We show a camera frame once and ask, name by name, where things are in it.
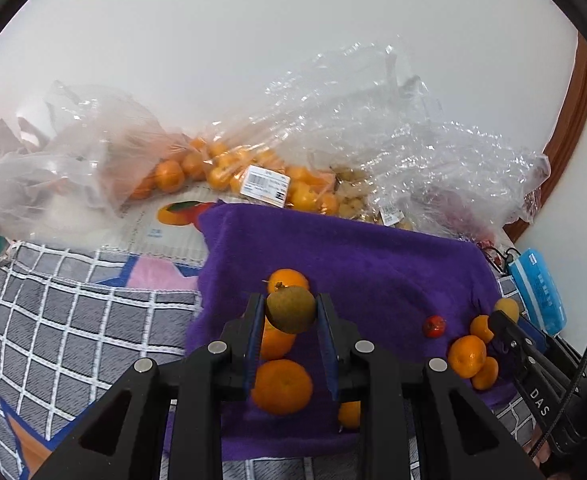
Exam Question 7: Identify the small red object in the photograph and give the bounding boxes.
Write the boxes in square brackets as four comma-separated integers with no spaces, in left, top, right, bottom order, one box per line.
[476,240,519,273]

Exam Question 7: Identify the large orange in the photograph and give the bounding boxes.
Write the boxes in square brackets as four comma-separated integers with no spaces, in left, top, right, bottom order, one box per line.
[260,317,297,361]

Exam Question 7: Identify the printed cardboard sheet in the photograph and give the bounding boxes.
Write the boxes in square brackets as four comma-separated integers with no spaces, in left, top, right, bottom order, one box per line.
[96,185,224,266]

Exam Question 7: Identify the yellow-green round fruit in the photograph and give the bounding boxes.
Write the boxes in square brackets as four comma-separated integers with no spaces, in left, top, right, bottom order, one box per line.
[266,286,317,334]
[493,298,520,325]

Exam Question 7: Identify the grey checked blanket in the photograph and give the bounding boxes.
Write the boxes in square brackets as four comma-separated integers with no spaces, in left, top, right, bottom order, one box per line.
[0,240,544,480]

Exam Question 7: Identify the oval orange fruit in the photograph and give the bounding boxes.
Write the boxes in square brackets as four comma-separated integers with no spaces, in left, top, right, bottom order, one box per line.
[337,400,361,431]

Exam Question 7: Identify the blue tissue pack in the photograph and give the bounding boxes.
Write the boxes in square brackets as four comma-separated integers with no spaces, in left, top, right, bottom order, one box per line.
[507,247,569,336]

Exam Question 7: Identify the clear bag of red fruits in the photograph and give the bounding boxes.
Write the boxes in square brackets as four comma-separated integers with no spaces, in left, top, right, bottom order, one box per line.
[398,120,551,251]

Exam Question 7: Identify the small red fruit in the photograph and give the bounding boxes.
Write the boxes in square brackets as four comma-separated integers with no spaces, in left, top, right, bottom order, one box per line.
[423,315,447,339]

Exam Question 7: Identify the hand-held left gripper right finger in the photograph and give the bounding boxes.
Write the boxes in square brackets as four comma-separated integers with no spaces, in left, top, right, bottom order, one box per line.
[315,292,544,480]

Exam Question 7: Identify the purple towel covered tray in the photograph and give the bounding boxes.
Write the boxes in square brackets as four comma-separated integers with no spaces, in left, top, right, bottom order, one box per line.
[164,200,521,463]

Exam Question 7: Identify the small orange mandarin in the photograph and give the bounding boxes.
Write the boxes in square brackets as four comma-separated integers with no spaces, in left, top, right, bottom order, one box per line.
[472,357,499,392]
[469,315,495,345]

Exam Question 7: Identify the brown wooden door frame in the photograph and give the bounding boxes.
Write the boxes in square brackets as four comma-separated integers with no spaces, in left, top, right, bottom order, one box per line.
[503,35,587,248]

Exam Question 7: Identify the labelled clear bag of oranges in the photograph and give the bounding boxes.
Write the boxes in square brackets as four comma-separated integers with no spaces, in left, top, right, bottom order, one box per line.
[188,110,341,213]

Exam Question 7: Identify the person's right hand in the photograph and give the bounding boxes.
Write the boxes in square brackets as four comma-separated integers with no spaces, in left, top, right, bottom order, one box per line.
[521,417,554,478]

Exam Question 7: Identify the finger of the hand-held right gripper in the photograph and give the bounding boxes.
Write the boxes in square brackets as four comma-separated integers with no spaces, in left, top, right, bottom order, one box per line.
[488,311,534,376]
[518,316,557,356]

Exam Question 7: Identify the crinkled clear bag yellow fruits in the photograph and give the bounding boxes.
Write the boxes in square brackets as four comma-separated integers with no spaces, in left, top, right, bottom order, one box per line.
[264,40,447,233]

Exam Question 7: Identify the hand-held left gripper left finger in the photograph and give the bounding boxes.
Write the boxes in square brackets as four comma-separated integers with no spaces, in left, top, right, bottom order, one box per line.
[28,291,267,480]

